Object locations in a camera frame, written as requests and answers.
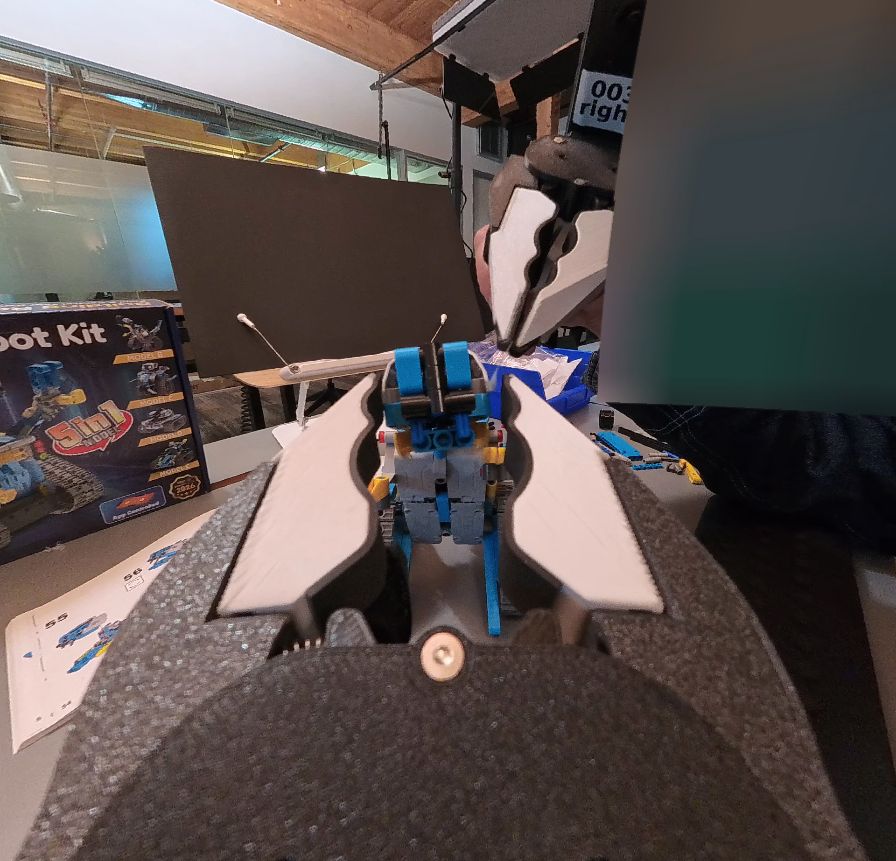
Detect person's dark denim jacket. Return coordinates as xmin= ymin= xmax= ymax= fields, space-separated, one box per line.
xmin=584 ymin=346 xmax=896 ymax=561

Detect pile of loose building bricks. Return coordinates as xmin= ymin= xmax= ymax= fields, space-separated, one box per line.
xmin=591 ymin=406 xmax=704 ymax=485

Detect blue storage bin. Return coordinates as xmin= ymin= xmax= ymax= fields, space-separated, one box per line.
xmin=483 ymin=346 xmax=602 ymax=414

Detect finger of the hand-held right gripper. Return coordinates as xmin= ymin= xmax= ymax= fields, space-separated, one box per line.
xmin=511 ymin=206 xmax=617 ymax=358
xmin=486 ymin=185 xmax=561 ymax=351

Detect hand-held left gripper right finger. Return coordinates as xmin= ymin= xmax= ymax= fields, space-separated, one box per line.
xmin=501 ymin=375 xmax=665 ymax=645

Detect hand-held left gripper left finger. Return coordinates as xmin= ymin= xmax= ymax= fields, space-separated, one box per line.
xmin=216 ymin=373 xmax=389 ymax=643

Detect black light stand pole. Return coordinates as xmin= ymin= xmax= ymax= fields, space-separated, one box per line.
xmin=448 ymin=98 xmax=469 ymax=197

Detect large black board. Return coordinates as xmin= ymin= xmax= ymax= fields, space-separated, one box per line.
xmin=143 ymin=146 xmax=489 ymax=380

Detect blue grey building-block toy robot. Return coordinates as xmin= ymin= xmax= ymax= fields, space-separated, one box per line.
xmin=367 ymin=341 xmax=522 ymax=637

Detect grey desk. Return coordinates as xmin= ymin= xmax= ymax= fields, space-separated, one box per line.
xmin=0 ymin=385 xmax=708 ymax=757

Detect studio light panel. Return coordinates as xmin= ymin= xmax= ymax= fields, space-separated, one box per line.
xmin=432 ymin=0 xmax=604 ymax=126

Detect white instruction booklet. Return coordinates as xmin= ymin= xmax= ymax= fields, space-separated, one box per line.
xmin=6 ymin=535 xmax=197 ymax=756

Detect dark blue robot kit box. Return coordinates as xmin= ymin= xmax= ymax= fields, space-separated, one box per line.
xmin=0 ymin=300 xmax=211 ymax=567

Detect person's right hand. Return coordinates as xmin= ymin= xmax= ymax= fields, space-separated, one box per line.
xmin=473 ymin=223 xmax=501 ymax=330

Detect clear plastic parts bags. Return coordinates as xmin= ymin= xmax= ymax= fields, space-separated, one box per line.
xmin=468 ymin=339 xmax=585 ymax=394

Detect wooden table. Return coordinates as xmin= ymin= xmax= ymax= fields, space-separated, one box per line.
xmin=233 ymin=365 xmax=393 ymax=431

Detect white stand with wire rods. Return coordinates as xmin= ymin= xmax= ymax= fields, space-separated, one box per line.
xmin=237 ymin=313 xmax=450 ymax=450

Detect black boom rod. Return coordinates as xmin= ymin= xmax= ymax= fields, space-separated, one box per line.
xmin=370 ymin=35 xmax=449 ymax=92

